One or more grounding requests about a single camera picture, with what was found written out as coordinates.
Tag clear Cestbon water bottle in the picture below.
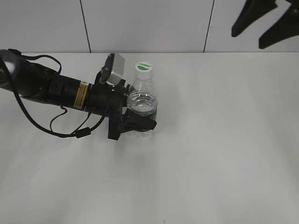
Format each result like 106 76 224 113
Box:
126 76 159 139

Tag white green bottle cap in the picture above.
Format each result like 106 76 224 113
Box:
135 61 153 80

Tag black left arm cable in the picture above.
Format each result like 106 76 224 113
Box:
0 55 106 139

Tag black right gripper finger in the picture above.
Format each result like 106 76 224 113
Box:
231 0 278 37
258 4 299 49

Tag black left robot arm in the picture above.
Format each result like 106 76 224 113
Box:
0 49 157 140

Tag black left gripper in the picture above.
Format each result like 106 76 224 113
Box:
86 79 157 140

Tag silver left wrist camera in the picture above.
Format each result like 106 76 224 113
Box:
99 53 125 85

